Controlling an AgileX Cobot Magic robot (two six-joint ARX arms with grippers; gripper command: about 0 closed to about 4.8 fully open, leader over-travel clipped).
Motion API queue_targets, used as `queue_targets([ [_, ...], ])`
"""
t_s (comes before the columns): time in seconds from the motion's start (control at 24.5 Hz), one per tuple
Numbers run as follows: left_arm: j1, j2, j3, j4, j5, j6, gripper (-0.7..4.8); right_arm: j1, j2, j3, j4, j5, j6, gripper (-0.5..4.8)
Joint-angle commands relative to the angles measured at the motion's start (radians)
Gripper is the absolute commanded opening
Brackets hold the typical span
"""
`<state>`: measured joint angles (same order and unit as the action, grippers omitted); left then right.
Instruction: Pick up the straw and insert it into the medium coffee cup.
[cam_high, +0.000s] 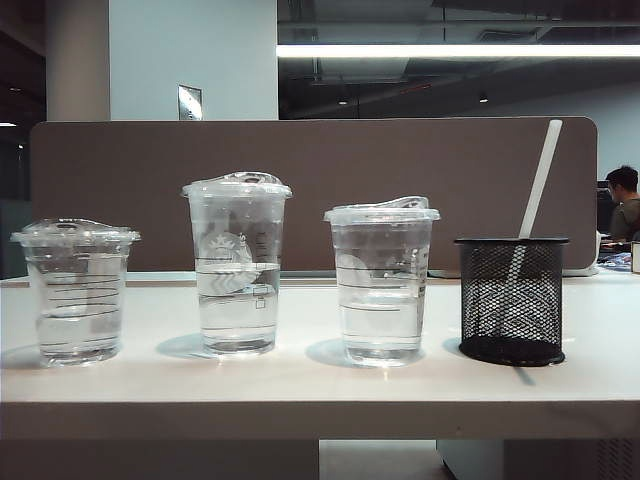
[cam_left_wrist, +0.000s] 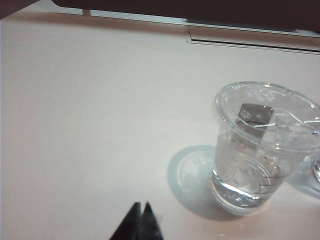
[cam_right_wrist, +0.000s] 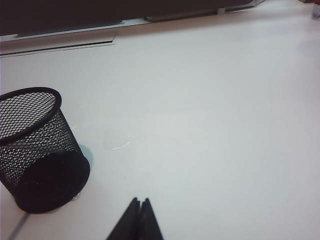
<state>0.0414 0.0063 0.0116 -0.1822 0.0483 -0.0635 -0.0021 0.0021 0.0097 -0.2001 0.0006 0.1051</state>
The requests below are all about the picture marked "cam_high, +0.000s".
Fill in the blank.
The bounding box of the large clear plastic cup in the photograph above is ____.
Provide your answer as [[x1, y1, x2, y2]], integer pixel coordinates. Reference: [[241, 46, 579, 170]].
[[180, 171, 294, 356]]

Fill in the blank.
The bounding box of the person in background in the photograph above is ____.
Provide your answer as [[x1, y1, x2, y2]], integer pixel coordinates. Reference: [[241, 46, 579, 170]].
[[605, 166, 640, 244]]

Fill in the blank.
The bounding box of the white straw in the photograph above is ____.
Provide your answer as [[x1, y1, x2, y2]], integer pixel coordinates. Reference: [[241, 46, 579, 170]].
[[504, 119, 564, 301]]

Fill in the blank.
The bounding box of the small clear plastic cup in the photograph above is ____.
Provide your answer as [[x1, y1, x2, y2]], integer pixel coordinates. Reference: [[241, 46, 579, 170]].
[[9, 217, 143, 369]]

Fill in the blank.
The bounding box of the brown desk partition panel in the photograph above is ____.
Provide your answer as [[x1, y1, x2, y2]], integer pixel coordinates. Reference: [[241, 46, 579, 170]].
[[28, 117, 600, 274]]

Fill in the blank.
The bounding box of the dark background monitor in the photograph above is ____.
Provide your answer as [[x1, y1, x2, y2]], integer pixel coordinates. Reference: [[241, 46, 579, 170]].
[[597, 187, 621, 234]]

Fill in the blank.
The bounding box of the black mesh pen holder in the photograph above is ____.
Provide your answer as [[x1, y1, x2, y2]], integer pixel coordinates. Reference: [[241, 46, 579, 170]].
[[453, 236, 570, 368]]

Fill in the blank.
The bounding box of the silver wall plate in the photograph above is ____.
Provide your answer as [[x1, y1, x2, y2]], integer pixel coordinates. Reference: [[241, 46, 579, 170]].
[[177, 83, 204, 121]]

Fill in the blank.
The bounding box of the medium clear plastic cup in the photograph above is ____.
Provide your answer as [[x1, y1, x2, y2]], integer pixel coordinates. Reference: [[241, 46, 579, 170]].
[[322, 195, 442, 369]]

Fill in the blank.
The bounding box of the long ceiling light strip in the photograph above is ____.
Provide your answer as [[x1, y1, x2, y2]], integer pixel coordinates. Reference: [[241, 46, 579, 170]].
[[276, 43, 640, 59]]

